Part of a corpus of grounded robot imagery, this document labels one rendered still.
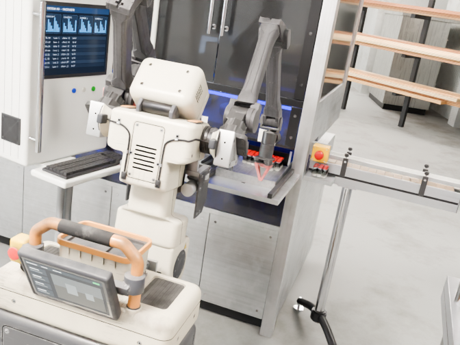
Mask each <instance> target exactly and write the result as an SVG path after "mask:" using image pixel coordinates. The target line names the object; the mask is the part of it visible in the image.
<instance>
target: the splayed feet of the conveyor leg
mask: <svg viewBox="0 0 460 345"><path fill-rule="evenodd" d="M296 302H297V305H294V306H293V309H294V310H295V311H299V312H301V311H303V310H304V308H303V307H305V308H308V309H309V310H310V311H311V315H310V318H311V319H312V320H313V321H314V322H317V323H320V326H321V327H322V330H323V332H324V336H325V337H326V340H327V344H328V345H337V343H336V341H335V338H334V335H333V332H332V330H331V327H330V325H329V323H328V321H327V319H326V316H327V311H326V310H324V312H323V313H319V312H317V311H316V310H315V306H316V305H315V304H313V303H312V302H311V301H309V300H306V299H304V298H302V297H299V298H297V301H296ZM302 306H303V307H302Z"/></svg>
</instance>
